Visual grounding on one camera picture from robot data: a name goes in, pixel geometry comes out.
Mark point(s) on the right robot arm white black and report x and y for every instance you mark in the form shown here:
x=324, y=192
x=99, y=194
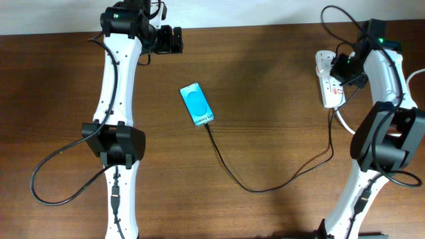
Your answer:
x=387, y=139

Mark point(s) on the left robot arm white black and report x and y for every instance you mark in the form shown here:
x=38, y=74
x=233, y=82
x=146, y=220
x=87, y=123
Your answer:
x=130, y=29

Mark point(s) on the white charger plug adapter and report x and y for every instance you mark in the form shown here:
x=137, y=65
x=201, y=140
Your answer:
x=323, y=60

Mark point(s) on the blue Galaxy smartphone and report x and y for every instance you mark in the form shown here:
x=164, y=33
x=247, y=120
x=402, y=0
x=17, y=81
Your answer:
x=196, y=103

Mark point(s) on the white power strip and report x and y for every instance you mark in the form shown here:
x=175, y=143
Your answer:
x=332, y=93

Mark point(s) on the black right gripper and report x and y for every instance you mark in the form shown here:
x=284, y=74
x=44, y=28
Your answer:
x=342, y=68

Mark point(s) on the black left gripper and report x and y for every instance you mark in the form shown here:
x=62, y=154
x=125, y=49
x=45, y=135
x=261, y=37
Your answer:
x=169, y=46

